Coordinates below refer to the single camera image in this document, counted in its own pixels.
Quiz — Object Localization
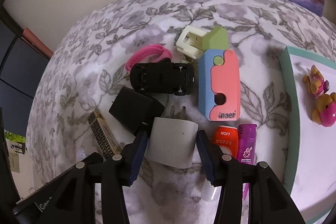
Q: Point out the gold black patterned lighter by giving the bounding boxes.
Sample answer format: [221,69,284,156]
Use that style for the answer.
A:
[88,110,121,159]

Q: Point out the black power adapter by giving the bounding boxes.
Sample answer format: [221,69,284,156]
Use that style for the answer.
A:
[109,86,165,136]

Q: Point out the white power adapter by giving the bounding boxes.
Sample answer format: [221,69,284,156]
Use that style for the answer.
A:
[145,106,198,169]

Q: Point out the purple lighter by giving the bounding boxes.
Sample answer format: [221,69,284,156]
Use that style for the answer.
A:
[236,123,258,210]

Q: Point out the red white glue bottle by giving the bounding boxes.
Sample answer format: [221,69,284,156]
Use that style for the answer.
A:
[201,126,239,202]

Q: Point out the pink dog toy figure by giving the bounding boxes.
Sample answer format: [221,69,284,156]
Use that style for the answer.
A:
[302,65,335,127]

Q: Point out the black toy car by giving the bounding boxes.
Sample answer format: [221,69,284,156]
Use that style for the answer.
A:
[130,62,195,96]

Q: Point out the blue pink block toy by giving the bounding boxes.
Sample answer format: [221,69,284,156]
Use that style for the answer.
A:
[198,26,240,122]

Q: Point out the pink smart watch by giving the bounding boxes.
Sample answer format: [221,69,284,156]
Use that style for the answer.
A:
[125,44,173,72]

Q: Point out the cream plastic clip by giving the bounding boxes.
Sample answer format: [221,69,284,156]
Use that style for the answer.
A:
[175,25,208,60]

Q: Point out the teal white box tray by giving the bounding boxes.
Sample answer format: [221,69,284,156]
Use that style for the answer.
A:
[280,46,335,223]

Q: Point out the floral grey white blanket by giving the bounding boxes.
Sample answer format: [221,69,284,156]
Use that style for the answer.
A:
[25,0,336,224]

